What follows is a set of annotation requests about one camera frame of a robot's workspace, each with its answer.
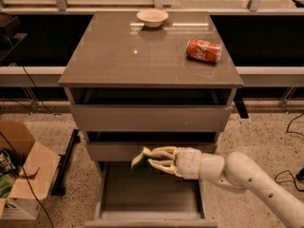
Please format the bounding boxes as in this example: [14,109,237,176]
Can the white bowl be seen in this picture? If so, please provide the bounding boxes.
[137,9,169,28]

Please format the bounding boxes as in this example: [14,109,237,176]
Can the green packet in box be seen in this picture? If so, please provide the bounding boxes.
[0,173,17,199]

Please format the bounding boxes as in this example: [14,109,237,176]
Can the grey top drawer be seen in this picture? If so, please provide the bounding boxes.
[66,87,236,132]

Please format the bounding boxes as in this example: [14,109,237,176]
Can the snack bag in box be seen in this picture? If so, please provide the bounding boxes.
[0,149,16,176]

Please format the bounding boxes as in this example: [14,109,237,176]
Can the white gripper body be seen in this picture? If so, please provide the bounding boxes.
[175,147,202,180]

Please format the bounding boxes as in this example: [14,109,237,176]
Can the black cable left floor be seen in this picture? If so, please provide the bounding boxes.
[0,35,61,228]

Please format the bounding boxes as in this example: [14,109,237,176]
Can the grey bottom drawer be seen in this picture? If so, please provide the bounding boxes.
[85,161,218,228]

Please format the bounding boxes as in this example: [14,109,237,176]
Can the grey drawer cabinet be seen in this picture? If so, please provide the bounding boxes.
[57,9,244,228]

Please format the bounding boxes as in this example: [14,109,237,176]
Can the grey middle drawer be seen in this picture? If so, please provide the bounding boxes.
[86,132,219,162]

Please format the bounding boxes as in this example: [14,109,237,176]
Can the grey drawer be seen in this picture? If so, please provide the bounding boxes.
[66,87,236,132]
[86,132,219,162]
[85,161,218,228]

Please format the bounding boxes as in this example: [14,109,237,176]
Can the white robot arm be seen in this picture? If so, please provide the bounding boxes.
[148,147,304,228]

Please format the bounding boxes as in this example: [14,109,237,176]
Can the green yellow sponge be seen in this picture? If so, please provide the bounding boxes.
[131,147,161,177]

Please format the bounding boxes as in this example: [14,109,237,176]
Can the red soda can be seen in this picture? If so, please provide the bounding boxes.
[186,39,222,64]

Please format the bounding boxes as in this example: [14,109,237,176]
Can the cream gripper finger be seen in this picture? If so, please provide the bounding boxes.
[148,159,176,175]
[152,146,178,160]

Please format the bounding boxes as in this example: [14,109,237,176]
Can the open cardboard box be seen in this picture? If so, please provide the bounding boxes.
[0,121,60,220]

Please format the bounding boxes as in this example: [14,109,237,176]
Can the black bar on floor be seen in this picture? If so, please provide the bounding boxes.
[51,129,80,197]

